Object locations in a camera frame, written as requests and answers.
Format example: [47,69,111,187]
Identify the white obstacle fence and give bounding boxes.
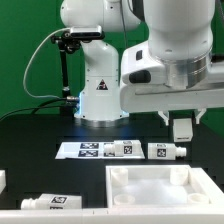
[0,166,224,224]

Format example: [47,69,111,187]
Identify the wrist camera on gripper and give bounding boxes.
[120,41,167,85]

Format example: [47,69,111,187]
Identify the black cables on table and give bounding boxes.
[0,95,81,123]

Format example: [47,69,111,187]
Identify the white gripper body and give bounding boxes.
[120,82,224,113]

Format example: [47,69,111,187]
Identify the black camera stand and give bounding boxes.
[50,31,81,116]

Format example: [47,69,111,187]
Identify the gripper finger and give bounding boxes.
[158,111,170,126]
[194,108,207,124]

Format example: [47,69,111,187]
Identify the marker sheet with tags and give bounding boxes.
[56,142,145,159]

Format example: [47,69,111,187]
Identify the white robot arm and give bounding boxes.
[60,0,224,123]

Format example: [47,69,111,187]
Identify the white block at left edge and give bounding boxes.
[0,170,6,194]

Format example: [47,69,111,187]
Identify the background camera on stand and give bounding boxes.
[69,26,103,40]

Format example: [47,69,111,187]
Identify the white square tabletop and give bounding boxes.
[106,165,211,208]

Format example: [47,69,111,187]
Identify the grey camera cable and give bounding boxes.
[22,27,71,100]

